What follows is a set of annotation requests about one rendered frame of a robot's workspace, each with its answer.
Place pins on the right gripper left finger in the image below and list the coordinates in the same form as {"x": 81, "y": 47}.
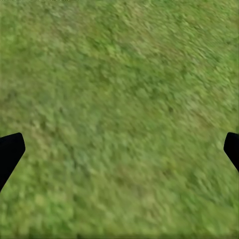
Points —
{"x": 12, "y": 148}

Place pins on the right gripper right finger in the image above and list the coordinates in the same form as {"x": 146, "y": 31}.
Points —
{"x": 231, "y": 148}

